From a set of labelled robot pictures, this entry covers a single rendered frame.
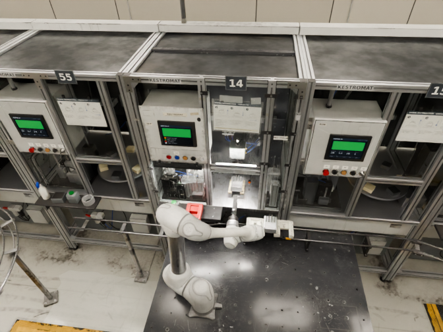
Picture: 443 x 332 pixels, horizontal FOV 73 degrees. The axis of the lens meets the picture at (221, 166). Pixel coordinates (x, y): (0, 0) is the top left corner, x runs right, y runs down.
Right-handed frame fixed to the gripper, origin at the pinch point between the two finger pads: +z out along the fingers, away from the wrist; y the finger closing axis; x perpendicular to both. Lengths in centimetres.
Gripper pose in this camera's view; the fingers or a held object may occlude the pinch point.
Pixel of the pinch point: (235, 201)
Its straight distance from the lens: 241.2
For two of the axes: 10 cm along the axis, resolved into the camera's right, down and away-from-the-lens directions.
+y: -0.3, -7.5, -6.6
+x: -9.9, -0.7, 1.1
